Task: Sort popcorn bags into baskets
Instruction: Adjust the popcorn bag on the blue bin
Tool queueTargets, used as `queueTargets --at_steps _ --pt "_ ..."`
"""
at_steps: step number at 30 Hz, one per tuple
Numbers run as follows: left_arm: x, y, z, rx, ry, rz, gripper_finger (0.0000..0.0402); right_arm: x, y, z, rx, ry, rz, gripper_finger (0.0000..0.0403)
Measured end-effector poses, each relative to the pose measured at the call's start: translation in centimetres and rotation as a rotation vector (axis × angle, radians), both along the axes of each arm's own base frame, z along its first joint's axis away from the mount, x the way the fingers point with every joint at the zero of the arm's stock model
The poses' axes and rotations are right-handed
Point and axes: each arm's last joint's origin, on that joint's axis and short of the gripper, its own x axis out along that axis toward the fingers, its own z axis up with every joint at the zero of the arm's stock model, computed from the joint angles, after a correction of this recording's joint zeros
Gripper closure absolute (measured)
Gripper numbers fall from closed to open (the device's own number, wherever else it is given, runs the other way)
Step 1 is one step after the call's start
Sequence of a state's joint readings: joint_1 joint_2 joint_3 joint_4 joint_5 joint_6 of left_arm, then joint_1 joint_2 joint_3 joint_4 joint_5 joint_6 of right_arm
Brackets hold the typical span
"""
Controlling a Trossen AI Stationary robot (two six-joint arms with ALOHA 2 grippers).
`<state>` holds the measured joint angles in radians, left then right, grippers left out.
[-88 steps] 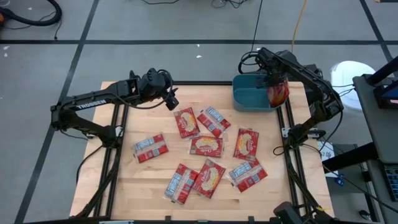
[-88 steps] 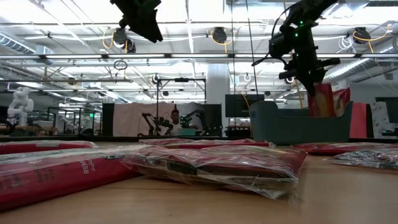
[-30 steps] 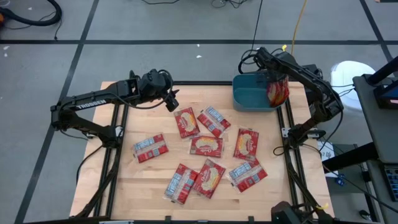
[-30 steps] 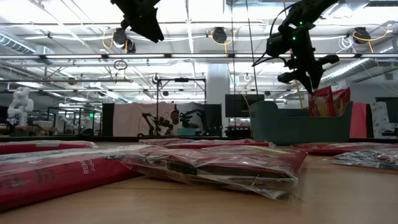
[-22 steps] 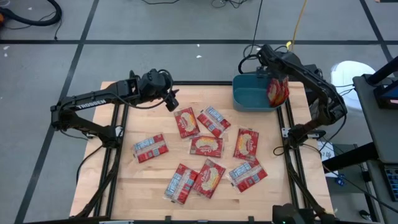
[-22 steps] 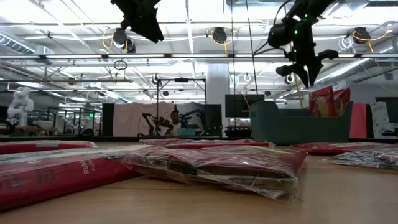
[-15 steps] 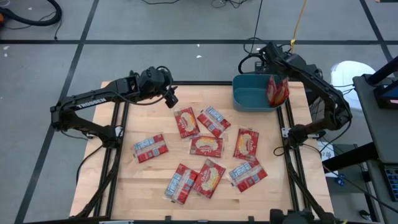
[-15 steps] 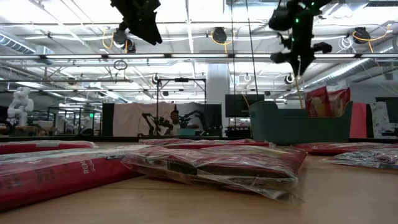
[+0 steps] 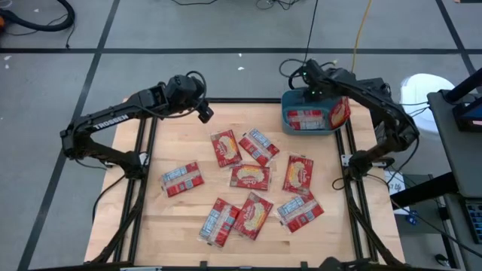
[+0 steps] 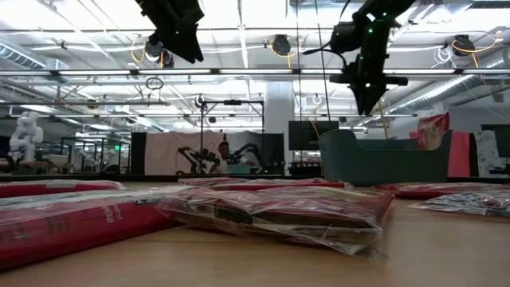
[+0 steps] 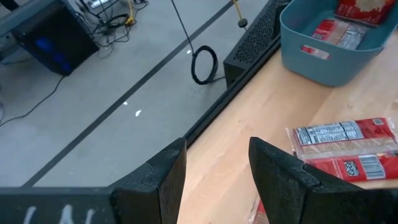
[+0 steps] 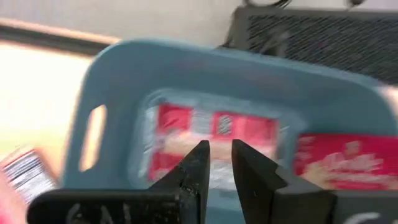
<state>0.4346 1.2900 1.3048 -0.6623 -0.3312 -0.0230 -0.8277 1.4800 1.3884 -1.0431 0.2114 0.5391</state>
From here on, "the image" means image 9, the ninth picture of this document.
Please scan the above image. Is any thick black hose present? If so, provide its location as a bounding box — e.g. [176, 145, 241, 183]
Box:
[0, 0, 76, 32]

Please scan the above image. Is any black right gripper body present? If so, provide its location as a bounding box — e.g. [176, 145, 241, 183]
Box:
[291, 59, 334, 103]

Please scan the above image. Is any white paper sheet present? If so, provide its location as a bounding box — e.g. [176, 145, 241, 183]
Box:
[383, 169, 412, 216]

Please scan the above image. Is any black pole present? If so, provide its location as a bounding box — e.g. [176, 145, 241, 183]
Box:
[443, 67, 482, 105]

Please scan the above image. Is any yellow hanging power cord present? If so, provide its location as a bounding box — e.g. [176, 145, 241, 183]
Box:
[349, 0, 374, 75]

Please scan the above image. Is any black keyboard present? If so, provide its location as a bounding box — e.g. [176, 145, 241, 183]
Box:
[465, 202, 482, 245]

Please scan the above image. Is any red popcorn bag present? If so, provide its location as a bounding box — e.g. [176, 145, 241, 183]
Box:
[276, 192, 325, 234]
[197, 197, 242, 248]
[209, 129, 243, 169]
[160, 161, 206, 199]
[282, 154, 315, 196]
[231, 190, 275, 241]
[286, 108, 328, 131]
[229, 163, 272, 192]
[328, 96, 352, 131]
[238, 127, 281, 167]

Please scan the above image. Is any dark blue device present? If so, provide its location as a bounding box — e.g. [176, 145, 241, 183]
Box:
[451, 100, 482, 133]

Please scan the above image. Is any black looped cable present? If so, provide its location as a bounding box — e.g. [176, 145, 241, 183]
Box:
[303, 0, 320, 63]

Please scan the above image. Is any grey cart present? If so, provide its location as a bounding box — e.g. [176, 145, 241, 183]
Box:
[426, 89, 482, 199]

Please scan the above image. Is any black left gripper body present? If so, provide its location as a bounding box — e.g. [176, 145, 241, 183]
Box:
[165, 73, 207, 112]

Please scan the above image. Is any teal plastic basket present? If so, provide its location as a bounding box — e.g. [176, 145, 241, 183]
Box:
[280, 87, 352, 137]

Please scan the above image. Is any white metal bracket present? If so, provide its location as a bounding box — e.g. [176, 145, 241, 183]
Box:
[340, 152, 358, 167]

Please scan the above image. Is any black cable tangle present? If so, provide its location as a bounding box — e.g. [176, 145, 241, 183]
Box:
[255, 0, 304, 11]

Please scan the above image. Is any white round stool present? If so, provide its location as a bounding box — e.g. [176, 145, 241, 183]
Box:
[398, 73, 457, 136]

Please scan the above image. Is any black desk beam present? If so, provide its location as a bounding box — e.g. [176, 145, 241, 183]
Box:
[389, 172, 459, 210]

